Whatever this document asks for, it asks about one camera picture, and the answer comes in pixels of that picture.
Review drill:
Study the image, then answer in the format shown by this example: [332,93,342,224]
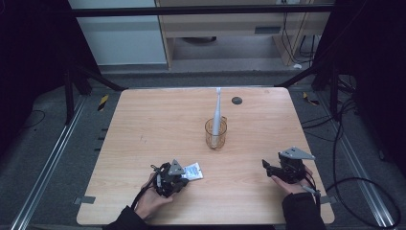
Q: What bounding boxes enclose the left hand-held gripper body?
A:
[149,158,190,198]

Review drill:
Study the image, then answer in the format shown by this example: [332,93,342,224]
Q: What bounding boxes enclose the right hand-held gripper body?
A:
[277,146,316,185]

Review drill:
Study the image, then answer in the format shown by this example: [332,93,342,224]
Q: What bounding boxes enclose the white foil packet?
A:
[181,161,204,182]

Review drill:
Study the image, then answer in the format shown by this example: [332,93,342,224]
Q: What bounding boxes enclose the person's right hand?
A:
[270,165,316,196]

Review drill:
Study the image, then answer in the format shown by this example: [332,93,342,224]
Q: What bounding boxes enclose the person's left hand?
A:
[133,172,175,221]

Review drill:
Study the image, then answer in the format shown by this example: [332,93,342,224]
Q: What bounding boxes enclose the grey tape piece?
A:
[73,195,97,206]
[319,195,338,206]

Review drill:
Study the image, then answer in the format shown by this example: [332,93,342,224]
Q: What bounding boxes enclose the amber transparent cup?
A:
[204,116,229,150]

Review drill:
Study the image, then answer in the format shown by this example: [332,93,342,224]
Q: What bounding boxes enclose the white tube in cup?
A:
[212,86,224,147]

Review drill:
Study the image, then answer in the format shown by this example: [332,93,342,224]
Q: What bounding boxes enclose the light wooden desk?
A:
[155,0,336,70]

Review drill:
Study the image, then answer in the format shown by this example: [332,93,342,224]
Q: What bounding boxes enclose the white cabinet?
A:
[67,0,169,67]

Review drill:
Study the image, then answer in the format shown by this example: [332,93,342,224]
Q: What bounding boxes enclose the black horizontal crossbar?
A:
[70,4,334,18]

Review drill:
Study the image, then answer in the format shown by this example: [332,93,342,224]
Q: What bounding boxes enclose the right hand-held gripper black cable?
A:
[302,172,323,210]

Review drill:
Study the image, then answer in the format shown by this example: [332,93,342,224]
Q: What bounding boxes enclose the hand-held gripper black cable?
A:
[302,172,323,210]
[129,183,157,211]

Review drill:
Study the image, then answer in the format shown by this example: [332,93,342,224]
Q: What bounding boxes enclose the left hand-held gripper black cable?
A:
[129,183,157,211]

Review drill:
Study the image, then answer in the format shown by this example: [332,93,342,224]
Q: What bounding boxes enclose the long black floor cable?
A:
[325,97,402,230]

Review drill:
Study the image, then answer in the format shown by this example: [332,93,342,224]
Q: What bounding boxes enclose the aluminium floor rail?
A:
[315,90,396,229]
[9,95,88,230]

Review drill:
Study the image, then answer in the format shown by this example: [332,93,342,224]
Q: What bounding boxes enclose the black metal stand frame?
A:
[61,60,128,127]
[274,54,358,121]

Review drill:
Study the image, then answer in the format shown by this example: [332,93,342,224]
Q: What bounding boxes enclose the hanging black cables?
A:
[281,11,320,65]

